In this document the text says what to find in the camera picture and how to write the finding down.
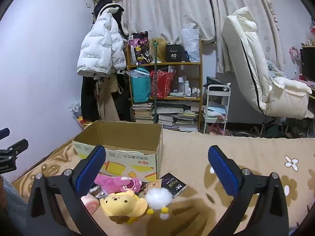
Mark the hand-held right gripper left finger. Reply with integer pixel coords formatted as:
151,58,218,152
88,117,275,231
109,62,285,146
26,145,109,236

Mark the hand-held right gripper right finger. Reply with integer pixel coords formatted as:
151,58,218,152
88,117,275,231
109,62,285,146
207,145,289,236

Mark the pink plush toy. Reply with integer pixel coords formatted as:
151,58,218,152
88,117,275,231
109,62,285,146
94,173,143,194

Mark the white pink squishy toy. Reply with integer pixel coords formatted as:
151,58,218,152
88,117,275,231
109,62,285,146
81,193,101,214

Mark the yellow plush toy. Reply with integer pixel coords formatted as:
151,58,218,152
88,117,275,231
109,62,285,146
100,192,148,224

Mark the printed cardboard box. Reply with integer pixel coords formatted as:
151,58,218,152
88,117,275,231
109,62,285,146
72,120,163,181

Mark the brown card tag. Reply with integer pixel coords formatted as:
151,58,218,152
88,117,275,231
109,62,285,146
145,179,162,190

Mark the white fluffy pompom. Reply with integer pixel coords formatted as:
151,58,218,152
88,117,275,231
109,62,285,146
145,187,173,220

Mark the clear plastic toy packet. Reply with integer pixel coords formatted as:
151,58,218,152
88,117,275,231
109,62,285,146
89,185,109,199

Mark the beige brown floral blanket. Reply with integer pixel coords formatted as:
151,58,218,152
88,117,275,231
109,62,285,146
11,128,315,236

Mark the small black box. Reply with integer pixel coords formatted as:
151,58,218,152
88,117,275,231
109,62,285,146
159,172,187,199

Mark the blue grey fuzzy cloth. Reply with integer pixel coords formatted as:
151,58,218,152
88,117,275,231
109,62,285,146
0,177,28,236

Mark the pile of snack packets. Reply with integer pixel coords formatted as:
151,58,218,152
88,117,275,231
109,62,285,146
71,106,91,128

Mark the light blue folded cloth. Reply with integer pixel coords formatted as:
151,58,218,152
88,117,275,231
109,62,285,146
204,107,227,117

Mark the wide stack of books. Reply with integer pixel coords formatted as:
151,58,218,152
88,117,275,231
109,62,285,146
157,107,198,132

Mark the beige coat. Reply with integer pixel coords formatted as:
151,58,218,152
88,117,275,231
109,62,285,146
95,77,121,122

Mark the black coat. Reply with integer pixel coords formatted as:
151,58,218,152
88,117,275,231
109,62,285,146
81,75,101,122

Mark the short stack of books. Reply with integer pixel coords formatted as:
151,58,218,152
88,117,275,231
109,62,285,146
133,102,154,124

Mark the white trolley cart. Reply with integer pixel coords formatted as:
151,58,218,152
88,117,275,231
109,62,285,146
203,84,232,136

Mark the group of cosmetic bottles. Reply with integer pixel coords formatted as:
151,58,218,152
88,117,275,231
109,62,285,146
178,76,201,96

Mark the teal bag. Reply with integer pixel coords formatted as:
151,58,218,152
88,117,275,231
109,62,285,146
130,67,152,103

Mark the red patterned bag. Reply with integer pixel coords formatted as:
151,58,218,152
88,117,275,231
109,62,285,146
150,69,176,98

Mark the green pole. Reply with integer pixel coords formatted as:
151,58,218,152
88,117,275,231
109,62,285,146
152,39,159,123

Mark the blue throw blanket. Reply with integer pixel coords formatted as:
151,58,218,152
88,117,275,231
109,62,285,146
267,61,287,79

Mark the cream recliner chair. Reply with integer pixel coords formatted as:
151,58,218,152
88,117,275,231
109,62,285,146
221,6,314,121

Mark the wooden shelf rack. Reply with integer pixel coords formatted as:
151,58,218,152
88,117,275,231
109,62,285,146
126,39,203,133

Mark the white puffer jacket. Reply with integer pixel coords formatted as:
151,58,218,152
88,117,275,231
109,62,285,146
77,4,127,77

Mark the black square box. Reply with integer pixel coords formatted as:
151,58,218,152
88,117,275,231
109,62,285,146
165,44,183,63

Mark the colourful printed bag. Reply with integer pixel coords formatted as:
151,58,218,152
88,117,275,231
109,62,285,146
128,31,152,65

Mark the clear plastic bag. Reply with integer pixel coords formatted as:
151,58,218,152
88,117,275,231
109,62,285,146
181,28,200,62

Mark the tan bag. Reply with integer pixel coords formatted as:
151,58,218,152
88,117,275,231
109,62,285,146
149,38,168,63

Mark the black monitor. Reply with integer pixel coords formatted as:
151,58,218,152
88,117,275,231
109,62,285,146
300,47,315,79

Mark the pink desk fan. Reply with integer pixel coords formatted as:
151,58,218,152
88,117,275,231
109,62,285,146
290,46,303,74

